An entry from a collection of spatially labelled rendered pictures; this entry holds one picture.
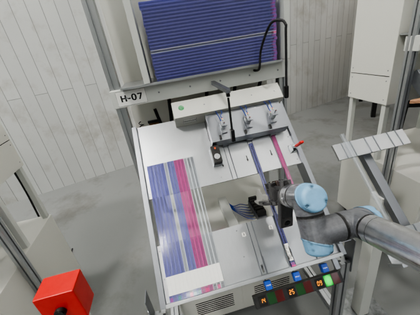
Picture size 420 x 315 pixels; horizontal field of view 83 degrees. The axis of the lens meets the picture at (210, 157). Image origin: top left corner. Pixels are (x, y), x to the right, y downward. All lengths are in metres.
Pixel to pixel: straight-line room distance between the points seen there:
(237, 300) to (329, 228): 0.99
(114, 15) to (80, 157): 2.76
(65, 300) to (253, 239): 0.72
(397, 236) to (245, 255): 0.50
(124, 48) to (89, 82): 2.37
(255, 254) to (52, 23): 3.25
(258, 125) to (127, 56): 0.65
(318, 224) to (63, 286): 0.91
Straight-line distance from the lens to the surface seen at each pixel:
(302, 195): 0.66
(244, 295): 1.59
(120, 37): 1.20
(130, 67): 1.20
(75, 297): 1.12
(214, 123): 1.02
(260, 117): 1.07
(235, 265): 0.96
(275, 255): 0.99
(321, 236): 0.71
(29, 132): 3.70
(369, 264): 1.48
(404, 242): 0.65
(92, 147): 3.70
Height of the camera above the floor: 1.50
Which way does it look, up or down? 26 degrees down
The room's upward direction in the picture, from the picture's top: 9 degrees counter-clockwise
